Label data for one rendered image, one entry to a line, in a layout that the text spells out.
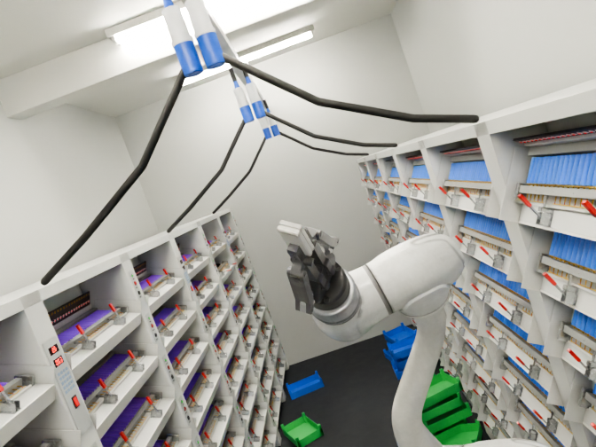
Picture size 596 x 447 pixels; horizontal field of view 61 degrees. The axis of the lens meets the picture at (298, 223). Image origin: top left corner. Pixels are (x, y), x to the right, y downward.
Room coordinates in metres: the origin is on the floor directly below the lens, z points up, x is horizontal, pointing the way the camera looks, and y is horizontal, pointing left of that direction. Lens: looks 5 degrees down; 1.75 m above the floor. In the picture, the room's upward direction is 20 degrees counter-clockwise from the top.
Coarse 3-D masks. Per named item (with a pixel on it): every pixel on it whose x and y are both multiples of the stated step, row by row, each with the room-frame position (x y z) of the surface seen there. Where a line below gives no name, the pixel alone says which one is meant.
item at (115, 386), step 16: (112, 352) 2.01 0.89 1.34; (128, 352) 1.88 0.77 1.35; (144, 352) 2.02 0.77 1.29; (96, 368) 1.84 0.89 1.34; (112, 368) 1.85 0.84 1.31; (128, 368) 1.90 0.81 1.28; (144, 368) 1.89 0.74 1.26; (80, 384) 1.71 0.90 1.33; (96, 384) 1.71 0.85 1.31; (112, 384) 1.73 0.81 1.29; (128, 384) 1.75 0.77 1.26; (96, 400) 1.62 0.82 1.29; (112, 400) 1.61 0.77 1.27; (128, 400) 1.69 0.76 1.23; (96, 416) 1.52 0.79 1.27; (112, 416) 1.55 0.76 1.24
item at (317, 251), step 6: (312, 240) 0.67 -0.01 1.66; (318, 246) 0.69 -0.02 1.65; (312, 252) 0.69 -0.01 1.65; (318, 252) 0.69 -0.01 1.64; (318, 258) 0.70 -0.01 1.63; (324, 258) 0.72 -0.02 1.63; (318, 264) 0.73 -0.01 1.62; (324, 264) 0.72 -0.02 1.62; (330, 264) 0.74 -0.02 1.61; (330, 270) 0.74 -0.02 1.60
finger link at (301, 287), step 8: (288, 272) 0.66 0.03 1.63; (304, 272) 0.66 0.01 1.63; (296, 280) 0.67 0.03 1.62; (304, 280) 0.66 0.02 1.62; (296, 288) 0.69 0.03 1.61; (304, 288) 0.68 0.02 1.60; (296, 296) 0.71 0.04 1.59; (304, 296) 0.69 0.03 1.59; (312, 296) 0.71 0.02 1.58; (296, 304) 0.72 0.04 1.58; (312, 304) 0.72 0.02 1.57; (312, 312) 0.72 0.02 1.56
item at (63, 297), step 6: (60, 276) 1.99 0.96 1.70; (24, 288) 2.11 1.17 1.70; (30, 288) 1.78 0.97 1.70; (72, 288) 1.99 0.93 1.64; (78, 288) 2.04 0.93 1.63; (6, 294) 2.14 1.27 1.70; (12, 294) 1.80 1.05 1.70; (60, 294) 1.90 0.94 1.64; (66, 294) 1.93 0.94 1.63; (72, 294) 1.97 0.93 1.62; (78, 294) 2.02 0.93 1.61; (0, 300) 1.70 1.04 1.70; (48, 300) 1.81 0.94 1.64; (54, 300) 1.85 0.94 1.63; (60, 300) 1.88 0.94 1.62; (66, 300) 1.92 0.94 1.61; (48, 306) 1.79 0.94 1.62; (54, 306) 1.83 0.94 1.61
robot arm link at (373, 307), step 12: (360, 276) 0.88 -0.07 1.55; (372, 276) 0.87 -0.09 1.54; (360, 288) 0.86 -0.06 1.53; (372, 288) 0.86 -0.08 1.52; (360, 300) 0.85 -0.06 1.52; (372, 300) 0.85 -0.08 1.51; (384, 300) 0.85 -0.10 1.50; (360, 312) 0.85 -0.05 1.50; (372, 312) 0.85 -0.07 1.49; (384, 312) 0.86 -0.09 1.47; (324, 324) 0.85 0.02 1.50; (348, 324) 0.84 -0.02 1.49; (360, 324) 0.85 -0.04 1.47; (372, 324) 0.88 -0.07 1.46; (336, 336) 0.87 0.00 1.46; (348, 336) 0.88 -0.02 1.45; (360, 336) 0.91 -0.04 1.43
